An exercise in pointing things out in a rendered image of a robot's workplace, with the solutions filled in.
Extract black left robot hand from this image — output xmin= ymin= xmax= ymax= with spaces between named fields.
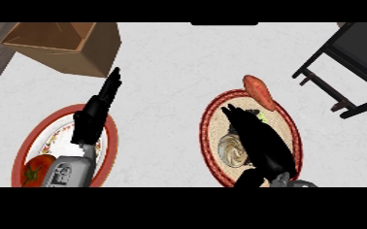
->
xmin=70 ymin=66 xmax=123 ymax=146

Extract red tomato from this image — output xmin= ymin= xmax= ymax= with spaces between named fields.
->
xmin=21 ymin=153 xmax=60 ymax=188

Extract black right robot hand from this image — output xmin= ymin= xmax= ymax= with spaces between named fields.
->
xmin=220 ymin=103 xmax=300 ymax=188

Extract orange sweet potato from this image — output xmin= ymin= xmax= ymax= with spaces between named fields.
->
xmin=243 ymin=74 xmax=279 ymax=113

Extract round red rimmed beige placemat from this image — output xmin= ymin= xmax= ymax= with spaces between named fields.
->
xmin=199 ymin=88 xmax=304 ymax=188

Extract red rimmed white plate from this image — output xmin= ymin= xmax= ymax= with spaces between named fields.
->
xmin=11 ymin=103 xmax=121 ymax=188

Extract black tiered shelf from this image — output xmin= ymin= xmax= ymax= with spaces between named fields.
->
xmin=292 ymin=21 xmax=367 ymax=120

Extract cupcake with cream swirl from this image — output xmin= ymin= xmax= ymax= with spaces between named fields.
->
xmin=217 ymin=108 xmax=270 ymax=169

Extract open brown wooden box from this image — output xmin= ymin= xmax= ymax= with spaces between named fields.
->
xmin=2 ymin=21 xmax=123 ymax=79

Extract dark grey slab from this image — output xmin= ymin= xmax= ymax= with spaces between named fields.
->
xmin=0 ymin=21 xmax=20 ymax=76

